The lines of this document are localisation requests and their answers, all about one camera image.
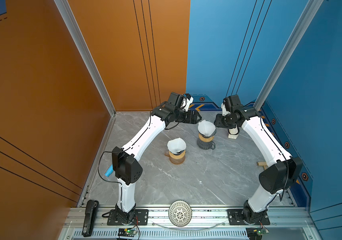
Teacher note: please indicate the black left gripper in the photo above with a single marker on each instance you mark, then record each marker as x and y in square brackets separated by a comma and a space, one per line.
[193, 120]

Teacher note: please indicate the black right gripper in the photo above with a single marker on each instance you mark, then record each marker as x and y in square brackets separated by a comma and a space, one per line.
[218, 121]

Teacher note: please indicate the grey glass mug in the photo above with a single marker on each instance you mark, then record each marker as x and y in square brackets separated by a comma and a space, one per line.
[206, 145]

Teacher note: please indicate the white paper coffee filter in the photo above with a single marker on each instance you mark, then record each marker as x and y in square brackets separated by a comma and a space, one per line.
[176, 146]

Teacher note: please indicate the wooden dripper ring holder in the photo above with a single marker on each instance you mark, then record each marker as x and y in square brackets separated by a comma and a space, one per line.
[178, 156]

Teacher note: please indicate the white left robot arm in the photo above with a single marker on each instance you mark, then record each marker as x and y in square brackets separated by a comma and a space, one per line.
[126, 159]

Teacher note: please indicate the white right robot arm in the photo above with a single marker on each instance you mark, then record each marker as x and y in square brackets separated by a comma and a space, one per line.
[282, 168]

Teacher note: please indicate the cream coffee filter pack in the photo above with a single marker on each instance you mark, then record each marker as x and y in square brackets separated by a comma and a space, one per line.
[233, 133]

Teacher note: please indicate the wooden mallet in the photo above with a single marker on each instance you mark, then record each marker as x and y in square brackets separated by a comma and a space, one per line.
[262, 164]

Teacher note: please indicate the white woven basket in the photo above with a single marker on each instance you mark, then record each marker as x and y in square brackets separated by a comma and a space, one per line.
[180, 213]

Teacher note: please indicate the right green circuit board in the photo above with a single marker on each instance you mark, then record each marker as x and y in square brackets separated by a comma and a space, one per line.
[256, 234]

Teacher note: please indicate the green circuit board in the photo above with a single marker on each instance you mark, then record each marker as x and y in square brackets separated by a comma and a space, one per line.
[127, 233]
[256, 234]

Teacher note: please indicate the left green circuit board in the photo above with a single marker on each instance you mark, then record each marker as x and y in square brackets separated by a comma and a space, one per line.
[127, 233]

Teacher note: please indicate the black handheld device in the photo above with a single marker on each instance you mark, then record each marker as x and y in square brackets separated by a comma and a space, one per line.
[90, 217]

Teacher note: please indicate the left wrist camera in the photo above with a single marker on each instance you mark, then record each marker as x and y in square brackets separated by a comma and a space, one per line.
[187, 101]

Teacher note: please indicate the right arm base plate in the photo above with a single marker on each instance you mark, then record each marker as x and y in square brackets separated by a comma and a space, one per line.
[247, 217]

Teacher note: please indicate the aluminium mounting rail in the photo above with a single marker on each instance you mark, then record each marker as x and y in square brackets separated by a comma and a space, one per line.
[207, 223]

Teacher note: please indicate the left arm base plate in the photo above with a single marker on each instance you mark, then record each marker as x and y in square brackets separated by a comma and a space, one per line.
[140, 218]

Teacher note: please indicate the aluminium corner post right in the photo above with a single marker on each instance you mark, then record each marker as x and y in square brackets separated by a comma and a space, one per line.
[294, 39]

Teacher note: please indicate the aluminium corner post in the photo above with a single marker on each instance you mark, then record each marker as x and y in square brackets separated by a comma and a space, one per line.
[294, 39]
[80, 42]

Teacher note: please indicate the aluminium corner post left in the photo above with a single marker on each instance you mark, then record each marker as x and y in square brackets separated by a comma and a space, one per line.
[80, 42]

